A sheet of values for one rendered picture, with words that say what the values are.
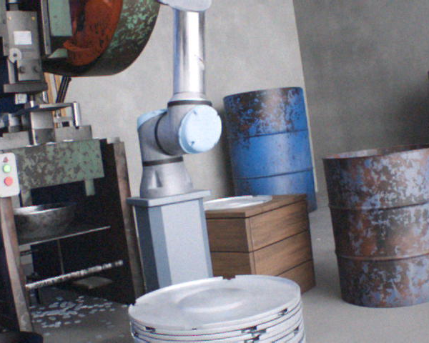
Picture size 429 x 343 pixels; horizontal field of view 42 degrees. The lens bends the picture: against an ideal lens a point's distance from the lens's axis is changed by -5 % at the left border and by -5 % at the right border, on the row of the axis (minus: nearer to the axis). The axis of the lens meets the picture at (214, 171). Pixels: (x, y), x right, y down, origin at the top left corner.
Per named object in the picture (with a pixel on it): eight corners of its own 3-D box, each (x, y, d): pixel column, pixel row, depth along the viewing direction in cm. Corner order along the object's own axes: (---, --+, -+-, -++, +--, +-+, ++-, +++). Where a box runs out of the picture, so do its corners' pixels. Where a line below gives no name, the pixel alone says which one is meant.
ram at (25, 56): (49, 79, 213) (42, 4, 211) (13, 81, 203) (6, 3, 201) (30, 87, 226) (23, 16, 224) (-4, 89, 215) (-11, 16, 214)
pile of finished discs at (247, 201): (287, 196, 210) (287, 194, 210) (239, 209, 188) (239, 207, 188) (224, 199, 229) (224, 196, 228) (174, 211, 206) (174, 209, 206)
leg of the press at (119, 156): (163, 300, 221) (131, 66, 216) (139, 309, 213) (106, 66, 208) (52, 277, 288) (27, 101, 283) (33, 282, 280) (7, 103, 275)
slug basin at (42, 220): (96, 227, 219) (92, 201, 219) (16, 245, 196) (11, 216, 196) (55, 225, 244) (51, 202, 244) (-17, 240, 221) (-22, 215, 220)
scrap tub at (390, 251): (475, 276, 190) (464, 140, 187) (422, 315, 161) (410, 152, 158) (375, 271, 220) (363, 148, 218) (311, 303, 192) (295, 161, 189)
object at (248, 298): (304, 273, 108) (304, 269, 108) (293, 324, 80) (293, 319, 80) (157, 284, 114) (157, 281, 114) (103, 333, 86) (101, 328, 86)
